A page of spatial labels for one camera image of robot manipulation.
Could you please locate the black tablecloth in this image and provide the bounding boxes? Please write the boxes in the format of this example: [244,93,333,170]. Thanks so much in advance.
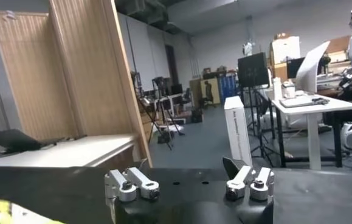
[0,166,352,224]

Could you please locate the small black device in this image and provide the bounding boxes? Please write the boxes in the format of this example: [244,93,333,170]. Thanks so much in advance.
[312,96,330,106]

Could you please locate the black laptop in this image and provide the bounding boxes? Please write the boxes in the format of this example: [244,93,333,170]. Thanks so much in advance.
[0,129,55,155]

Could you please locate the black camera tripod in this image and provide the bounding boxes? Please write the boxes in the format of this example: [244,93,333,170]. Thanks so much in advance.
[133,71,185,152]

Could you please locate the black monitor on tripod stand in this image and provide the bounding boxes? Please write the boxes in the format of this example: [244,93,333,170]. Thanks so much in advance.
[237,52,275,167]

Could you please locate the small white standing desk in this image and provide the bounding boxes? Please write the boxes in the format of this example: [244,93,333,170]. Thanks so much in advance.
[271,94,352,170]

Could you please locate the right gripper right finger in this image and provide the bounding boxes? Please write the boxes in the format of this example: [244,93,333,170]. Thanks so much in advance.
[223,157,275,201]

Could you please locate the blue storage crates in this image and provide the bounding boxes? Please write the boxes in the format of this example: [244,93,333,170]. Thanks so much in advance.
[219,74,239,104]

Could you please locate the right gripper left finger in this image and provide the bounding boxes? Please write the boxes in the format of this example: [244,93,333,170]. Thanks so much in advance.
[104,166,160,203]

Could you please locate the white bottle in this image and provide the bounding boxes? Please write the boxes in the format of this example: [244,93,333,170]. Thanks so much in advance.
[272,77,283,101]

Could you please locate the white curved panel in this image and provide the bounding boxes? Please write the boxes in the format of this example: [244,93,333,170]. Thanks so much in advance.
[295,41,331,94]

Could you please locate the tall white cardboard box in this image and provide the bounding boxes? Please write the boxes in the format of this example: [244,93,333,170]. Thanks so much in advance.
[223,96,254,167]

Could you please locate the white cup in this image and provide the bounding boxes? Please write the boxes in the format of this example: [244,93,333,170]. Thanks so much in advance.
[282,81,297,99]

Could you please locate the grey closed laptop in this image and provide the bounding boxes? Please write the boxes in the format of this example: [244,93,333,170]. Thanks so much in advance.
[278,96,319,109]

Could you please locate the wooden partition panel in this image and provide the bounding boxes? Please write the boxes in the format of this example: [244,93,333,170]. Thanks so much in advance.
[0,0,153,168]

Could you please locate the white table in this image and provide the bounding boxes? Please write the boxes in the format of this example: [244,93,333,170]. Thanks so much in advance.
[0,133,137,168]

